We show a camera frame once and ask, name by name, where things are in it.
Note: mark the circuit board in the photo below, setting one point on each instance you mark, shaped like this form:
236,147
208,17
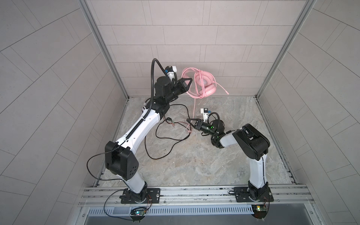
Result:
137,214
260,211

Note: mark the left circuit board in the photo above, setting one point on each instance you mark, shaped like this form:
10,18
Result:
137,214

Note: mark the right circuit board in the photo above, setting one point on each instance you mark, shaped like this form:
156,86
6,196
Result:
260,211

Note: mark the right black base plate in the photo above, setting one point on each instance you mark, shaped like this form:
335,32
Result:
251,194

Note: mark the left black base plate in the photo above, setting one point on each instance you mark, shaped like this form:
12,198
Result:
150,195

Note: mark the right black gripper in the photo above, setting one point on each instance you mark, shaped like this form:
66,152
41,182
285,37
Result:
199,123

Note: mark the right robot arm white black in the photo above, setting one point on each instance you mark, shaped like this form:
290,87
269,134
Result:
255,146

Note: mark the pink headphones with cable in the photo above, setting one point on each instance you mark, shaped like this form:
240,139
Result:
205,84

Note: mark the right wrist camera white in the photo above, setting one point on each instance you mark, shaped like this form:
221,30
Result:
205,112

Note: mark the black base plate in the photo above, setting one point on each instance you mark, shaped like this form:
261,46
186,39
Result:
251,194
150,195

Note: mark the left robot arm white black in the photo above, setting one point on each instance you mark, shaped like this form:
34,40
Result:
120,156

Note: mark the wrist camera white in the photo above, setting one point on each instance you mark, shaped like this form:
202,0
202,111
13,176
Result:
170,69
205,112

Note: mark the aluminium mounting rail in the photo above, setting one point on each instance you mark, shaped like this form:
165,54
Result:
194,195

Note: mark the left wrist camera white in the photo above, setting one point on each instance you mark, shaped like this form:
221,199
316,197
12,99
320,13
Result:
170,69

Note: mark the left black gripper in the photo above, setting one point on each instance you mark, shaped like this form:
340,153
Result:
182,88

